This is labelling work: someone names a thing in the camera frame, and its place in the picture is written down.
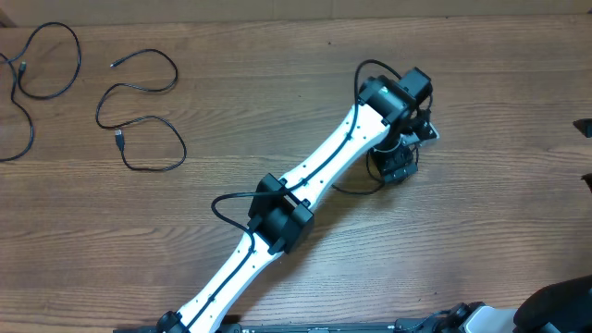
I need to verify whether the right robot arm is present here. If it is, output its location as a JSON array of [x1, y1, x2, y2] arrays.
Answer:
[[513, 276, 591, 332]]

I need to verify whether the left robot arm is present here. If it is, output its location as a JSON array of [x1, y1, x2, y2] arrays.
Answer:
[[156, 68, 438, 332]]

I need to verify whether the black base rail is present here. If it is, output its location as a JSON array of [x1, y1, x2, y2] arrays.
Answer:
[[113, 316, 445, 333]]

